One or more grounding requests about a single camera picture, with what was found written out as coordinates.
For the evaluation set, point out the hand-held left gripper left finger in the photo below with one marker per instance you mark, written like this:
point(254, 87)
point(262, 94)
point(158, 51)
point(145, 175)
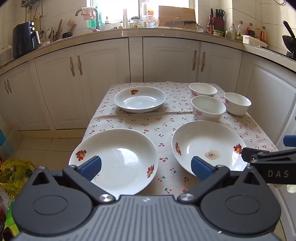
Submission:
point(92, 167)

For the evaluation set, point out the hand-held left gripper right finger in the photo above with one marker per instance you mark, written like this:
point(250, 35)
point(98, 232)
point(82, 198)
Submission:
point(200, 168)

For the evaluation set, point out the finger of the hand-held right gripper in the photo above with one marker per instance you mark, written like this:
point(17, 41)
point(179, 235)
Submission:
point(290, 141)
point(266, 156)

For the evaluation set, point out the white fruit-print plate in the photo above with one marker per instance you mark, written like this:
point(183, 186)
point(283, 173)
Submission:
point(208, 141)
point(140, 102)
point(120, 166)

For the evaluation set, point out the plain white bowl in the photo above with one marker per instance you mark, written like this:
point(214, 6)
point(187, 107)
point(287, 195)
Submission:
point(237, 104)

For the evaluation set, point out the white bowl with pink flowers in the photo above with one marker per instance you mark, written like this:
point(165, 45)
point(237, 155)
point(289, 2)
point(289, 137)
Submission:
point(208, 109)
point(203, 89)

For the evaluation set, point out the cherry-print tablecloth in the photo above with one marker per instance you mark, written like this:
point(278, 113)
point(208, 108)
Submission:
point(161, 136)

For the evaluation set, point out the yellow plastic bag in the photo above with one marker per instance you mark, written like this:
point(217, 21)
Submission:
point(13, 172)

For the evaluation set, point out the blue plastic object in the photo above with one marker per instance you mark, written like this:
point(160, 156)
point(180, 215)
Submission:
point(2, 139)

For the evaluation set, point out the green cardboard box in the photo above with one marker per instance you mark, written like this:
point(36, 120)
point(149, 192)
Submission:
point(9, 220)

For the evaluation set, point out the black wok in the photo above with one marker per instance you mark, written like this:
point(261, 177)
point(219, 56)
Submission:
point(289, 40)

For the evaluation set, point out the white plastic tray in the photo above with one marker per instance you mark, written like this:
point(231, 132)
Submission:
point(254, 41)

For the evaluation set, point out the orange oil bottle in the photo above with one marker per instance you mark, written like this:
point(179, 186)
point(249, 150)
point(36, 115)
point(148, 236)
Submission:
point(264, 34)

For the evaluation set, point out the white kitchen cabinet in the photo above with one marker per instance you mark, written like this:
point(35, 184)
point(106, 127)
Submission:
point(161, 60)

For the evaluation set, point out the small glass jar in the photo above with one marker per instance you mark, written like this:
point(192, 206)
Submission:
point(227, 34)

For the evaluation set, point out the green food packet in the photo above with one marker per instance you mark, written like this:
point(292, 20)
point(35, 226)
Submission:
point(218, 33)

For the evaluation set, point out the kitchen utensil rack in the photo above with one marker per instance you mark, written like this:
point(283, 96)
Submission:
point(57, 32)

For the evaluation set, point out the knife block with knives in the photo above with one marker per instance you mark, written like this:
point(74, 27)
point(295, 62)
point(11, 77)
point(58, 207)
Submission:
point(217, 22)

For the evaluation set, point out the dark soy sauce bottle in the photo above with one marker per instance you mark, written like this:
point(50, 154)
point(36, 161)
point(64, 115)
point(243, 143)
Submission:
point(210, 26)

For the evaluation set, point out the beige kitchen countertop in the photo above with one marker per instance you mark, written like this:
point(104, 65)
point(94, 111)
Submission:
point(161, 32)

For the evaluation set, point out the black air fryer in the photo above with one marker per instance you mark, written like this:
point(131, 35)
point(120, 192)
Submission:
point(24, 40)

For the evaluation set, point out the metal kitchen faucet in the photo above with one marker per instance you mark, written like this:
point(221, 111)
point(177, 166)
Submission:
point(97, 23)

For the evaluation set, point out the green dish soap bottle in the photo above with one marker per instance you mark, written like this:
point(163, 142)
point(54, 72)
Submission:
point(92, 22)

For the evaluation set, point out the glass jar with green lid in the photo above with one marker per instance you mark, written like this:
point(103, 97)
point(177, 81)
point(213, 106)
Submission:
point(136, 23)

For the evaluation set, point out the white slender bottle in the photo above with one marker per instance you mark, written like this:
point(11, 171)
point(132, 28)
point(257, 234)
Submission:
point(126, 19)

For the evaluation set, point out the glass pitcher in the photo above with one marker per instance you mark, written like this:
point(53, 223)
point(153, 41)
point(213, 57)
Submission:
point(150, 22)

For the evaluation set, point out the pink dish cloth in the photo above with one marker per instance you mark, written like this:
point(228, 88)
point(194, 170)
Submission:
point(87, 12)

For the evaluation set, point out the wooden cutting board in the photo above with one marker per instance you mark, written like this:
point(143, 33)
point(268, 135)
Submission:
point(177, 12)

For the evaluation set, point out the kitchen window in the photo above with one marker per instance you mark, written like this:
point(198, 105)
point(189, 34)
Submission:
point(115, 9)

